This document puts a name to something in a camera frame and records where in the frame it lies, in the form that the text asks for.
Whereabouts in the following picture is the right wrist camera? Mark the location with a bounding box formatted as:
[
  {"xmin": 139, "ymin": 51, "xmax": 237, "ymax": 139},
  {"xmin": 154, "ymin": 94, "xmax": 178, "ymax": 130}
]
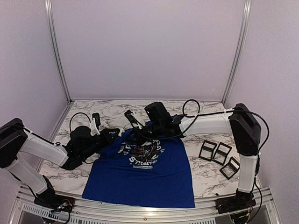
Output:
[{"xmin": 124, "ymin": 110, "xmax": 144, "ymax": 130}]

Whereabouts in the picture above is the aluminium corner post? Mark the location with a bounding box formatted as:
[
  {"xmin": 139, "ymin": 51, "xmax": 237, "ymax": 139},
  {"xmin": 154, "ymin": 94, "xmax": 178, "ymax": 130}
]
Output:
[
  {"xmin": 221, "ymin": 0, "xmax": 252, "ymax": 105},
  {"xmin": 44, "ymin": 0, "xmax": 72, "ymax": 104}
]

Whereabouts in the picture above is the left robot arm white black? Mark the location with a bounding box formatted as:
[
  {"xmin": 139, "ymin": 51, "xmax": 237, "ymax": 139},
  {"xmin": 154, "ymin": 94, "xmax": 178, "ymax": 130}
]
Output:
[{"xmin": 0, "ymin": 118, "xmax": 123, "ymax": 208}]

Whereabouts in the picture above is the black display box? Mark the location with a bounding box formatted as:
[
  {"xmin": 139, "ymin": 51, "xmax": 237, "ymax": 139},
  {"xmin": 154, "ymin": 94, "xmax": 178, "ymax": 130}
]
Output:
[
  {"xmin": 198, "ymin": 140, "xmax": 217, "ymax": 161},
  {"xmin": 212, "ymin": 142, "xmax": 232, "ymax": 166},
  {"xmin": 220, "ymin": 156, "xmax": 240, "ymax": 180}
]

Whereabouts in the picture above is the right aluminium corner post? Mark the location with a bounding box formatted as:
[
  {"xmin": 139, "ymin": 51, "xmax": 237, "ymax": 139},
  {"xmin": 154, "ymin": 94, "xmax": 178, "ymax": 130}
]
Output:
[{"xmin": 221, "ymin": 0, "xmax": 252, "ymax": 105}]

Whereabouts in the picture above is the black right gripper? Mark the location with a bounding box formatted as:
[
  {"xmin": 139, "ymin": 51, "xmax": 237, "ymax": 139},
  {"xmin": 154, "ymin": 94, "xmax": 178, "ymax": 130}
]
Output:
[{"xmin": 124, "ymin": 121, "xmax": 163, "ymax": 147}]

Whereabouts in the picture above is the black display box right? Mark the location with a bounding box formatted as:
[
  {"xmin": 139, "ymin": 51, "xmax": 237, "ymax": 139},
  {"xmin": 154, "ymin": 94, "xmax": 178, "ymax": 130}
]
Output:
[{"xmin": 220, "ymin": 156, "xmax": 240, "ymax": 180}]

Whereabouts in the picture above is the black display box left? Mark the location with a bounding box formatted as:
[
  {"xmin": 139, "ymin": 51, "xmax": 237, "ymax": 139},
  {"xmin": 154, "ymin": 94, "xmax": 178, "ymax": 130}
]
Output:
[{"xmin": 198, "ymin": 140, "xmax": 217, "ymax": 161}]

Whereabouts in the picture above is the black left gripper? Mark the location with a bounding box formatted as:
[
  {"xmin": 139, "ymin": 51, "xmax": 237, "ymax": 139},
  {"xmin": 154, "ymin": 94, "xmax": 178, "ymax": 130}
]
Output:
[{"xmin": 80, "ymin": 128, "xmax": 119, "ymax": 160}]

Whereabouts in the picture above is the black display box middle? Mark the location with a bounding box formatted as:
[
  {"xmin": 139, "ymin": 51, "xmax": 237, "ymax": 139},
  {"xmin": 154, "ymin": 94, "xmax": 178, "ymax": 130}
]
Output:
[{"xmin": 212, "ymin": 142, "xmax": 232, "ymax": 166}]

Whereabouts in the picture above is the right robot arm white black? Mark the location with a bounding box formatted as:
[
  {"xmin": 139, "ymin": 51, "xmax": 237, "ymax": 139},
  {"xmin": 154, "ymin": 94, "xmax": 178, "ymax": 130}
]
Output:
[{"xmin": 125, "ymin": 102, "xmax": 261, "ymax": 209}]

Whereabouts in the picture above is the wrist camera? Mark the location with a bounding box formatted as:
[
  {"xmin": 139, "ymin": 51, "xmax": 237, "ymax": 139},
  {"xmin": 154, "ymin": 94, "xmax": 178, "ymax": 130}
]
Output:
[
  {"xmin": 90, "ymin": 113, "xmax": 100, "ymax": 136},
  {"xmin": 124, "ymin": 110, "xmax": 144, "ymax": 130}
]

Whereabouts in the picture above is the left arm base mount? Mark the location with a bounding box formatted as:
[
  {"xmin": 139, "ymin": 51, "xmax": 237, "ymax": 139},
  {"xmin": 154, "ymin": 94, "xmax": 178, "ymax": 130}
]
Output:
[{"xmin": 34, "ymin": 188, "xmax": 75, "ymax": 212}]

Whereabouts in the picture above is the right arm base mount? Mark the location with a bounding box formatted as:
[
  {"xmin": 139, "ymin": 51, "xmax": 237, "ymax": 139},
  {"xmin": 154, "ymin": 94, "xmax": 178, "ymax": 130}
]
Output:
[{"xmin": 215, "ymin": 192, "xmax": 256, "ymax": 214}]

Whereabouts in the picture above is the left aluminium corner post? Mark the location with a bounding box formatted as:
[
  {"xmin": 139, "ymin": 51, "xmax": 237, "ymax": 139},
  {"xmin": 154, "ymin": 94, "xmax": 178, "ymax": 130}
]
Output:
[{"xmin": 44, "ymin": 0, "xmax": 72, "ymax": 104}]

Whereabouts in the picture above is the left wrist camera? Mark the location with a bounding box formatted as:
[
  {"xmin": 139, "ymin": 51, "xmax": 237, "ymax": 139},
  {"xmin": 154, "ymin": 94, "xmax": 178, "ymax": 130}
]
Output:
[{"xmin": 90, "ymin": 113, "xmax": 100, "ymax": 136}]

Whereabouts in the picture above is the blue panda print t-shirt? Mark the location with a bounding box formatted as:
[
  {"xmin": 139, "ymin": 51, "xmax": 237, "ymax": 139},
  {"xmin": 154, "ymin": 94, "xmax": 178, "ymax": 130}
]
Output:
[{"xmin": 82, "ymin": 129, "xmax": 195, "ymax": 208}]

